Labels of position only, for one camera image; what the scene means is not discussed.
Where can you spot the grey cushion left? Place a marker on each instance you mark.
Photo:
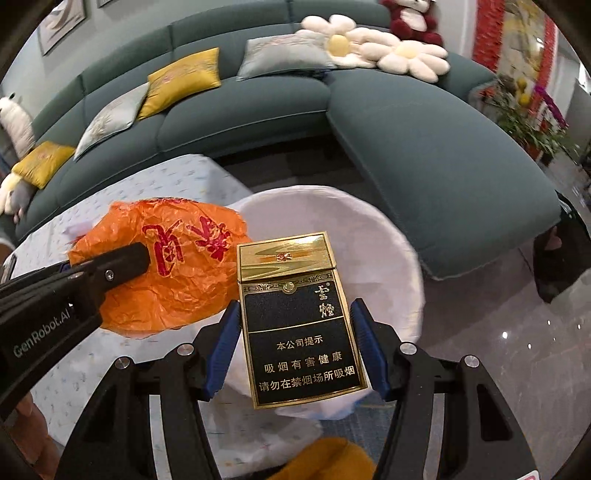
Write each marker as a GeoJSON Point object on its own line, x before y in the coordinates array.
{"type": "Point", "coordinates": [117, 116]}

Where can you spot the yellow cushion centre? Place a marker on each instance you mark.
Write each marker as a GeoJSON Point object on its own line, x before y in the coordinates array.
{"type": "Point", "coordinates": [187, 76]}

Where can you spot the red monkey plush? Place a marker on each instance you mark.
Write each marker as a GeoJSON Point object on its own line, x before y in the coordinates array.
{"type": "Point", "coordinates": [414, 20]}

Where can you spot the white daisy pillow upper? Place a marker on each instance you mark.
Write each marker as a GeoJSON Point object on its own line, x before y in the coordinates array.
{"type": "Point", "coordinates": [349, 45]}

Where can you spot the white daisy pillow lower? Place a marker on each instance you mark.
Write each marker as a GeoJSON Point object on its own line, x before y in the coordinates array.
{"type": "Point", "coordinates": [425, 62]}

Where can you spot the orange plastic bag red characters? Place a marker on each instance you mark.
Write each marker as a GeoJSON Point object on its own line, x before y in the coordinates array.
{"type": "Point", "coordinates": [193, 271]}

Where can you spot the framed wall picture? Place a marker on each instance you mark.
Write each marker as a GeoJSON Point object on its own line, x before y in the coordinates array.
{"type": "Point", "coordinates": [61, 21]}

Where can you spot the floral light blue tablecloth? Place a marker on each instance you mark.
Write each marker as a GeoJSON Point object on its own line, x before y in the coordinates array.
{"type": "Point", "coordinates": [243, 440]}

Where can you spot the yellow cushion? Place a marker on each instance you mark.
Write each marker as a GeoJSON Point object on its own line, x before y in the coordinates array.
{"type": "Point", "coordinates": [187, 76]}
{"type": "Point", "coordinates": [40, 165]}

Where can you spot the yellow cushion left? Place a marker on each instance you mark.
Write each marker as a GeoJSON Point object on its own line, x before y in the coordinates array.
{"type": "Point", "coordinates": [40, 165]}

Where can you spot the black gold cigarette box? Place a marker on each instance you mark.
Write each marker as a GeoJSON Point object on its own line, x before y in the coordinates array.
{"type": "Point", "coordinates": [297, 332]}

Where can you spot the white sheep plush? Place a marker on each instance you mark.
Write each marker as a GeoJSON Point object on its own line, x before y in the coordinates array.
{"type": "Point", "coordinates": [18, 125]}

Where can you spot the grey cushion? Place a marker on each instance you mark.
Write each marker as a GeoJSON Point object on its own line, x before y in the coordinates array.
{"type": "Point", "coordinates": [284, 53]}
{"type": "Point", "coordinates": [117, 116]}

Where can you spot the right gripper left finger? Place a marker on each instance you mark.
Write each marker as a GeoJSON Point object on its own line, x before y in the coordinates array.
{"type": "Point", "coordinates": [112, 437]}

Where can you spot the white daisy pillow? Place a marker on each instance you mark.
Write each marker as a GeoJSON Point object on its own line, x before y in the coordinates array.
{"type": "Point", "coordinates": [349, 45]}
{"type": "Point", "coordinates": [425, 62]}

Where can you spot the potted flower plant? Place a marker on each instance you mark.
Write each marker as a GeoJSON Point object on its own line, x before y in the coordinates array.
{"type": "Point", "coordinates": [530, 117]}

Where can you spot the dark green curved sofa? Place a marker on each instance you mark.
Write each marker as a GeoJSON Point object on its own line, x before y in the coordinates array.
{"type": "Point", "coordinates": [461, 190]}

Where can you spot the grey mouse plush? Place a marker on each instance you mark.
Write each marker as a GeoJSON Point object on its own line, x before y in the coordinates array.
{"type": "Point", "coordinates": [20, 199]}

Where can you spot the white lined trash bin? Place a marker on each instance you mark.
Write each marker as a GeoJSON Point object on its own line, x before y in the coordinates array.
{"type": "Point", "coordinates": [375, 262]}

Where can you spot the grey cushion right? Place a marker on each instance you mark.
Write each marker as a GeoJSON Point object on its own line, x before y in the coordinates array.
{"type": "Point", "coordinates": [284, 53]}

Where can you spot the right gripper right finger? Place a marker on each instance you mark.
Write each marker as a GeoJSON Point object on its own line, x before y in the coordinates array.
{"type": "Point", "coordinates": [482, 438]}

